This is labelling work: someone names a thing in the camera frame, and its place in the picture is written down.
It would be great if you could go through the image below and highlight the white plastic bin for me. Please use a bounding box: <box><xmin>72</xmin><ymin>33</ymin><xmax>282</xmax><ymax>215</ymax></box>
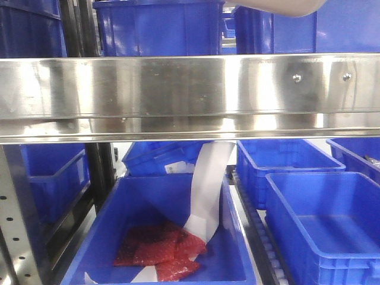
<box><xmin>229</xmin><ymin>0</ymin><xmax>326</xmax><ymax>17</ymax></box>

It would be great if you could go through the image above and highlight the tilted rear blue bin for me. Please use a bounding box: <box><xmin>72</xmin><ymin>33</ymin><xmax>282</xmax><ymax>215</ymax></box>
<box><xmin>122</xmin><ymin>140</ymin><xmax>207</xmax><ymax>177</ymax></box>

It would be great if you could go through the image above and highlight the rear right blue bin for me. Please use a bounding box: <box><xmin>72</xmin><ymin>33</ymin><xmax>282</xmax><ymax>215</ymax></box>
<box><xmin>236</xmin><ymin>139</ymin><xmax>346</xmax><ymax>210</ymax></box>

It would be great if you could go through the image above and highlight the front blue bin with bags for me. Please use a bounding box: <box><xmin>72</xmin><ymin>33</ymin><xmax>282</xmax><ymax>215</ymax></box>
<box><xmin>62</xmin><ymin>174</ymin><xmax>257</xmax><ymax>284</ymax></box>

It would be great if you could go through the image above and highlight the upper middle blue bin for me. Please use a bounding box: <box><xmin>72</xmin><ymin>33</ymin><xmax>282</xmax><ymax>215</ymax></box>
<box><xmin>93</xmin><ymin>1</ymin><xmax>224</xmax><ymax>56</ymax></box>

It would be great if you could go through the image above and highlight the left lower blue bin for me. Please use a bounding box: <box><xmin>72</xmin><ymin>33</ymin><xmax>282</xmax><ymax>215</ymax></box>
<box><xmin>21</xmin><ymin>143</ymin><xmax>90</xmax><ymax>224</ymax></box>

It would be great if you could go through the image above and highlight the front right blue bin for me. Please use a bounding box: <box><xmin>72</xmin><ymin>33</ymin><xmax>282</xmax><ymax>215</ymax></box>
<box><xmin>266</xmin><ymin>172</ymin><xmax>379</xmax><ymax>284</ymax></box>

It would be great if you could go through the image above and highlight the far right blue bin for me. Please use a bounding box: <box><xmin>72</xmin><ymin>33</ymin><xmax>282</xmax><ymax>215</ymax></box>
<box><xmin>326</xmin><ymin>137</ymin><xmax>379</xmax><ymax>183</ymax></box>

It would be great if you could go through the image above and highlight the upper right blue bin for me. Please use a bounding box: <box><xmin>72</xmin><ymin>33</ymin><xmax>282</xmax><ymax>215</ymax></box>
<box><xmin>233</xmin><ymin>1</ymin><xmax>379</xmax><ymax>54</ymax></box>

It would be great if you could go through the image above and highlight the upper left dark blue bin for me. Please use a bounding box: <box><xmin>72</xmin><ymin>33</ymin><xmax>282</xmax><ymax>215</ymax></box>
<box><xmin>1</xmin><ymin>1</ymin><xmax>67</xmax><ymax>58</ymax></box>

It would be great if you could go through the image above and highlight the white paper strip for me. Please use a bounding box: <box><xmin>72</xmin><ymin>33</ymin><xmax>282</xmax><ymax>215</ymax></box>
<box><xmin>84</xmin><ymin>141</ymin><xmax>236</xmax><ymax>284</ymax></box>

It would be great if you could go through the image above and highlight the roller conveyor track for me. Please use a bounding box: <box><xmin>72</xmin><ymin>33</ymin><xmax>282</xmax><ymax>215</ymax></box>
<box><xmin>227</xmin><ymin>165</ymin><xmax>294</xmax><ymax>284</ymax></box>

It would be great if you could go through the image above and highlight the stainless steel shelf rail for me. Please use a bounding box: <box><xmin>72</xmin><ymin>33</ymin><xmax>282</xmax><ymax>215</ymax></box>
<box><xmin>1</xmin><ymin>53</ymin><xmax>379</xmax><ymax>144</ymax></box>

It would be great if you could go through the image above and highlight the perforated steel shelf post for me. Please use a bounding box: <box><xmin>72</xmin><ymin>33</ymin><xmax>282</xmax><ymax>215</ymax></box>
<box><xmin>1</xmin><ymin>145</ymin><xmax>50</xmax><ymax>284</ymax></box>

